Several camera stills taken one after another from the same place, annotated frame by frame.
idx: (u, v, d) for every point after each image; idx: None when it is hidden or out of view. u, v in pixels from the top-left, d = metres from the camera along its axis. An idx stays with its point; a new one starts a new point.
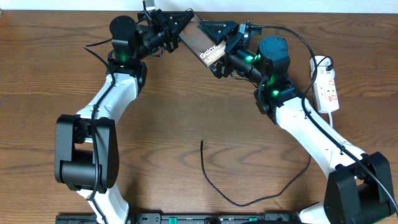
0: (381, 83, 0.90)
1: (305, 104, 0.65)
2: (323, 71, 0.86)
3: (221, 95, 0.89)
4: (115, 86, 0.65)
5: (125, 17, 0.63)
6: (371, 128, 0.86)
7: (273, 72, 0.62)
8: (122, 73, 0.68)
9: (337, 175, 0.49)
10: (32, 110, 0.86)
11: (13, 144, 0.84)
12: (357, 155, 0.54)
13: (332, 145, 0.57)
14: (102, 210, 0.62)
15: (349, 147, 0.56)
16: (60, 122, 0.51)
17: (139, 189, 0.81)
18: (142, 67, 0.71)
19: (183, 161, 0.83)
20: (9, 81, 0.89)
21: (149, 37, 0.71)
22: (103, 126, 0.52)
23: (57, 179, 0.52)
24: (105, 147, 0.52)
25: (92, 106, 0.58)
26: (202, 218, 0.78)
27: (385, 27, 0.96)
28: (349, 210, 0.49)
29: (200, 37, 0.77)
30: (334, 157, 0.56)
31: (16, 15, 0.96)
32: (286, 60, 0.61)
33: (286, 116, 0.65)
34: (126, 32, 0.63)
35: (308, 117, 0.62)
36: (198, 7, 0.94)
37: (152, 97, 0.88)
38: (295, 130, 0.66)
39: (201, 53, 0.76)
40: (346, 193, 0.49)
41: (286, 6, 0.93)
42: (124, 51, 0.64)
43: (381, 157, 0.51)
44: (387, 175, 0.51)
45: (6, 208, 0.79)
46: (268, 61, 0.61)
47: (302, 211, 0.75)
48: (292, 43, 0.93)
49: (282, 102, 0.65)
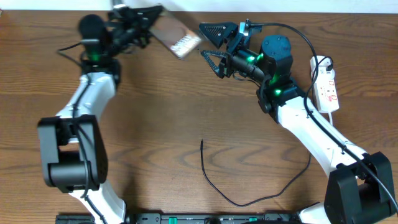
0: (381, 83, 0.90)
1: (308, 104, 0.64)
2: (323, 71, 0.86)
3: (221, 95, 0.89)
4: (92, 85, 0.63)
5: (92, 15, 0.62)
6: (370, 127, 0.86)
7: (275, 71, 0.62)
8: (96, 72, 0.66)
9: (338, 175, 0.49)
10: (32, 111, 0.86)
11: (12, 144, 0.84)
12: (359, 155, 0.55)
13: (333, 144, 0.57)
14: (99, 209, 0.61)
15: (351, 147, 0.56)
16: (41, 126, 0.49)
17: (140, 189, 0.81)
18: (115, 64, 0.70)
19: (183, 161, 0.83)
20: (9, 81, 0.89)
21: (119, 33, 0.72)
22: (86, 123, 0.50)
23: (48, 183, 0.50)
24: (90, 143, 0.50)
25: (70, 106, 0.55)
26: (202, 218, 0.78)
27: (386, 27, 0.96)
28: (349, 208, 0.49)
29: (170, 30, 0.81)
30: (335, 157, 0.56)
31: (15, 15, 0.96)
32: (288, 59, 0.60)
33: (288, 115, 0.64)
34: (95, 30, 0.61)
35: (310, 117, 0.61)
36: (198, 7, 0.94)
37: (152, 97, 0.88)
38: (296, 128, 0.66)
39: (173, 47, 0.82)
40: (346, 191, 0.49)
41: (286, 5, 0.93)
42: (94, 50, 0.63)
43: (382, 157, 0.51)
44: (388, 175, 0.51)
45: (5, 208, 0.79)
46: (271, 60, 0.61)
47: (302, 211, 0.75)
48: (292, 43, 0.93)
49: (284, 102, 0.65)
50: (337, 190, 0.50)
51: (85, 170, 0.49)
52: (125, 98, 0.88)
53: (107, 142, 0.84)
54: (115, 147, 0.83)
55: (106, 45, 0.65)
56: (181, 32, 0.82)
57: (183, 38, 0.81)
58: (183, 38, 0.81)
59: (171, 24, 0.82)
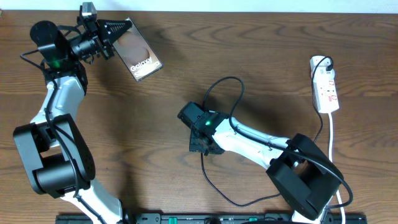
0: (381, 83, 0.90)
1: (232, 121, 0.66)
2: (323, 71, 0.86)
3: (221, 95, 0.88)
4: (60, 89, 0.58)
5: (43, 22, 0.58)
6: (371, 127, 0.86)
7: (191, 117, 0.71)
8: (62, 77, 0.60)
9: (272, 171, 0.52)
10: (32, 111, 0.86)
11: (13, 144, 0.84)
12: (283, 142, 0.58)
13: (259, 146, 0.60)
14: (94, 208, 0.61)
15: (275, 140, 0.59)
16: (17, 135, 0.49)
17: (140, 189, 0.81)
18: (79, 66, 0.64)
19: (183, 160, 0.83)
20: (7, 82, 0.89)
21: (78, 43, 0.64)
22: (62, 122, 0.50)
23: (37, 190, 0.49)
24: (70, 142, 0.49)
25: (43, 110, 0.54)
26: (202, 218, 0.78)
27: (387, 27, 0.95)
28: (298, 194, 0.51)
29: (134, 48, 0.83)
30: (265, 155, 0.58)
31: (14, 15, 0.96)
32: (191, 104, 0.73)
33: (222, 140, 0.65)
34: (49, 35, 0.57)
35: (237, 132, 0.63)
36: (198, 7, 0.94)
37: (152, 97, 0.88)
38: (233, 149, 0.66)
39: (132, 66, 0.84)
40: (287, 181, 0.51)
41: (286, 7, 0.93)
42: (53, 55, 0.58)
43: (301, 136, 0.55)
44: (314, 148, 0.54)
45: (5, 209, 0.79)
46: (181, 116, 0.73)
47: (293, 214, 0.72)
48: (292, 43, 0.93)
49: (214, 129, 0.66)
50: (280, 185, 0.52)
51: (71, 170, 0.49)
52: (126, 98, 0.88)
53: (107, 142, 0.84)
54: (115, 147, 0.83)
55: (66, 50, 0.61)
56: (143, 54, 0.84)
57: (145, 60, 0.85)
58: (145, 60, 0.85)
59: (137, 42, 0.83)
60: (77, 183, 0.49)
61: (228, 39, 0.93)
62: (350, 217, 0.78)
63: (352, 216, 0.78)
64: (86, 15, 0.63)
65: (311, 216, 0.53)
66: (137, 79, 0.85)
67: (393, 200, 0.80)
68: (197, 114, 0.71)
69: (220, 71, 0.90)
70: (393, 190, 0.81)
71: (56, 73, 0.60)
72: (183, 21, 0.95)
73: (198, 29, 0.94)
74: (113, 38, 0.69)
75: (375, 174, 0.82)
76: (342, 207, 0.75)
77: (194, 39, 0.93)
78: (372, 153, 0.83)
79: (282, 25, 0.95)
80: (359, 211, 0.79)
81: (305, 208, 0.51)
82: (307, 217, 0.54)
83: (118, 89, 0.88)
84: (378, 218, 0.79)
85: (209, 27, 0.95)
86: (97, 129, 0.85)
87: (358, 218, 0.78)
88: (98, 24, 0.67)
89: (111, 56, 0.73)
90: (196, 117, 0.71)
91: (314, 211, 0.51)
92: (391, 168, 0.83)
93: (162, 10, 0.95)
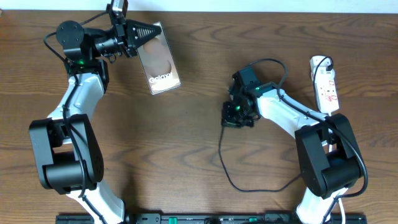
0: (381, 83, 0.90)
1: (280, 91, 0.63)
2: (323, 71, 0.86)
3: (221, 95, 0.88)
4: (81, 85, 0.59)
5: (69, 22, 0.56)
6: (372, 127, 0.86)
7: (243, 79, 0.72)
8: (83, 73, 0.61)
9: (301, 132, 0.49)
10: (32, 111, 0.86)
11: (12, 144, 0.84)
12: (322, 116, 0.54)
13: (296, 113, 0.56)
14: (97, 208, 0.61)
15: (315, 112, 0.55)
16: (33, 129, 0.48)
17: (140, 189, 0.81)
18: (102, 64, 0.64)
19: (183, 161, 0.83)
20: (7, 82, 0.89)
21: (102, 42, 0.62)
22: (78, 121, 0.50)
23: (44, 185, 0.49)
24: (83, 142, 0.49)
25: (61, 106, 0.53)
26: (202, 218, 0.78)
27: (386, 27, 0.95)
28: (317, 163, 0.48)
29: (156, 58, 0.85)
30: (300, 122, 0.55)
31: (14, 15, 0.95)
32: (249, 68, 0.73)
33: (267, 106, 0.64)
34: (76, 39, 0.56)
35: (282, 101, 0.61)
36: (198, 7, 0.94)
37: (152, 97, 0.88)
38: (273, 115, 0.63)
39: (151, 78, 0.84)
40: (313, 147, 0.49)
41: (286, 6, 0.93)
42: (78, 57, 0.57)
43: (343, 117, 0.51)
44: (351, 132, 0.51)
45: (4, 210, 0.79)
46: (236, 76, 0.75)
47: (296, 207, 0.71)
48: (292, 43, 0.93)
49: (261, 94, 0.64)
50: (302, 149, 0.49)
51: (79, 169, 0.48)
52: (126, 98, 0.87)
53: (107, 142, 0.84)
54: (115, 147, 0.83)
55: (89, 49, 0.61)
56: (166, 68, 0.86)
57: (165, 74, 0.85)
58: (166, 74, 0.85)
59: (161, 54, 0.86)
60: (83, 183, 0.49)
61: (229, 40, 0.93)
62: (350, 217, 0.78)
63: (352, 216, 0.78)
64: (117, 10, 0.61)
65: (319, 192, 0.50)
66: (153, 92, 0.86)
67: (392, 199, 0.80)
68: (250, 80, 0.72)
69: (219, 72, 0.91)
70: (393, 190, 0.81)
71: (79, 68, 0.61)
72: (183, 21, 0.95)
73: (198, 29, 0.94)
74: (139, 43, 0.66)
75: (375, 174, 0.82)
76: (341, 206, 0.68)
77: (194, 39, 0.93)
78: (372, 153, 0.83)
79: (283, 25, 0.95)
80: (359, 211, 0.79)
81: (317, 181, 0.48)
82: (315, 192, 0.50)
83: (117, 90, 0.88)
84: (377, 218, 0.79)
85: (209, 27, 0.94)
86: (97, 130, 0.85)
87: (359, 218, 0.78)
88: (127, 26, 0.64)
89: (130, 56, 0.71)
90: (249, 82, 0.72)
91: (325, 187, 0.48)
92: (390, 168, 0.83)
93: (161, 10, 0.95)
